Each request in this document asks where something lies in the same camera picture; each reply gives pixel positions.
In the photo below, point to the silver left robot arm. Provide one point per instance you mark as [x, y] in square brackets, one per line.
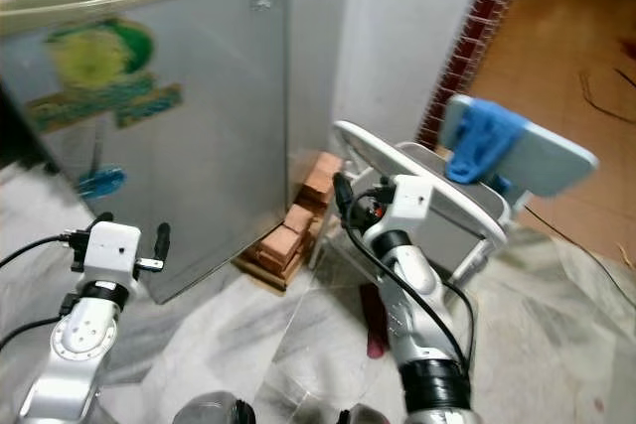
[75, 345]

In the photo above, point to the dark red object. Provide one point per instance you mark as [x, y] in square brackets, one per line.
[376, 325]

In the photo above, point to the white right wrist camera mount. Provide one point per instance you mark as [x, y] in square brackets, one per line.
[407, 204]

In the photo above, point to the grey robot right leg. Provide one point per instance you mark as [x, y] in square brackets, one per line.
[353, 417]

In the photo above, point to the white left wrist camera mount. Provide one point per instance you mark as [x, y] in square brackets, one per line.
[111, 245]

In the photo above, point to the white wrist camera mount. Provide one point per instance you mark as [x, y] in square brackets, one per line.
[407, 204]
[111, 245]

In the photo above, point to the grey robot leg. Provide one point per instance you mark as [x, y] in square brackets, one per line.
[353, 417]
[214, 412]

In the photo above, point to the red clay brick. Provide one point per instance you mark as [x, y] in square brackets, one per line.
[298, 217]
[323, 178]
[273, 248]

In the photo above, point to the grey robot left leg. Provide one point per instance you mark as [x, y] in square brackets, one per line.
[214, 412]

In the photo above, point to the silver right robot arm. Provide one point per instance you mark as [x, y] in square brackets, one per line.
[417, 315]

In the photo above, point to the silver fridge with cream top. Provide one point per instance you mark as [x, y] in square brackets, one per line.
[219, 96]

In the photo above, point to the small blue fridge sticker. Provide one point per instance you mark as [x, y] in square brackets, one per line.
[101, 182]

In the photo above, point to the overturned white plastic chair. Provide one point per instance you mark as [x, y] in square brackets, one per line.
[467, 215]

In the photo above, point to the blue cloth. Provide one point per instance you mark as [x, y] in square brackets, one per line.
[487, 136]

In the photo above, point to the green and yellow fridge sticker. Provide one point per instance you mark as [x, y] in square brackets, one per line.
[99, 57]

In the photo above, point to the black bulky object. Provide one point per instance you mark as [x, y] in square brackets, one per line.
[15, 126]

